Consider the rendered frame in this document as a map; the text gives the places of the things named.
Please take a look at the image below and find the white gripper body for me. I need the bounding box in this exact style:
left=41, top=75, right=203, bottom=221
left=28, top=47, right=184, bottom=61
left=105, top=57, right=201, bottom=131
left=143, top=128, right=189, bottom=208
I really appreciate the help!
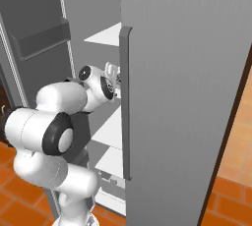
left=103, top=61, right=121, bottom=79

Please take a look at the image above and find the white freezer shelf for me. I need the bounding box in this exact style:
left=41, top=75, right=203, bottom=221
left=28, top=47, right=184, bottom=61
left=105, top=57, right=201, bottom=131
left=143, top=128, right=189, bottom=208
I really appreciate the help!
left=83, top=22, right=122, bottom=48
left=91, top=105, right=124, bottom=151
left=94, top=145, right=125, bottom=180

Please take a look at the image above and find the grey freezer door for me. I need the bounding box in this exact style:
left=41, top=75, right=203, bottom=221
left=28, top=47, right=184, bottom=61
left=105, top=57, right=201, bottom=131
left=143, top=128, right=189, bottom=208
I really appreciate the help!
left=0, top=0, right=92, bottom=218

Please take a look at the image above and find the white freezer drawer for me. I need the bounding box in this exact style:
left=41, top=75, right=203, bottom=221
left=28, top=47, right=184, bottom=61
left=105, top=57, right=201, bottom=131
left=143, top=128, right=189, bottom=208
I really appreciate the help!
left=94, top=170, right=127, bottom=217

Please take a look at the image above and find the grey fridge body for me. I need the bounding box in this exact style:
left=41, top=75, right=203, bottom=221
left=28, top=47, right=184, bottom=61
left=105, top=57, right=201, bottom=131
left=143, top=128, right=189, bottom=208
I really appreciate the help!
left=56, top=0, right=128, bottom=218

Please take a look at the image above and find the grey fridge door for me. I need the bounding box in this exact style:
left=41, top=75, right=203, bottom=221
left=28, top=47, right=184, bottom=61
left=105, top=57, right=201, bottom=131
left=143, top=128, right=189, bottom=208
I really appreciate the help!
left=119, top=0, right=252, bottom=226

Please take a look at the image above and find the grey fridge door handle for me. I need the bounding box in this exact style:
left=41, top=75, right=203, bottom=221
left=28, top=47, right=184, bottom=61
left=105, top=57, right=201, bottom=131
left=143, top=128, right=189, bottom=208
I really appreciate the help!
left=118, top=26, right=133, bottom=182

